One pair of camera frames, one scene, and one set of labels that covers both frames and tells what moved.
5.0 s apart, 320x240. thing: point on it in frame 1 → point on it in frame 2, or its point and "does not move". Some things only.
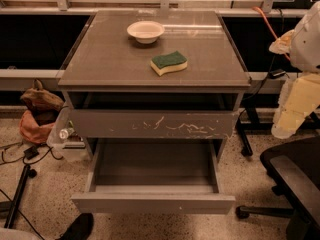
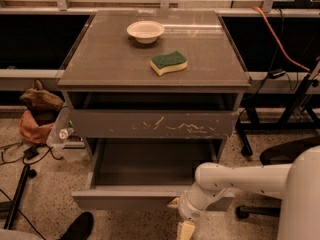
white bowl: [145, 31] does not move
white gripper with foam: [307, 47] → [188, 211]
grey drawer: [150, 124] does not move
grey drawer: [171, 176] does not move
